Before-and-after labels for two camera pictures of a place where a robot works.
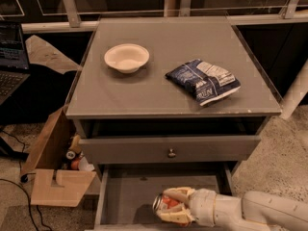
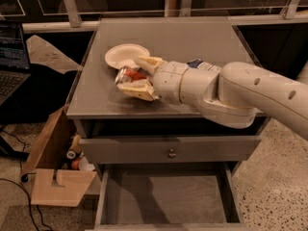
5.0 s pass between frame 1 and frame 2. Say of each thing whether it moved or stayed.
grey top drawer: stayed
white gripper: moved
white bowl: stayed
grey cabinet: stayed
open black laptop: stayed
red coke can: moved
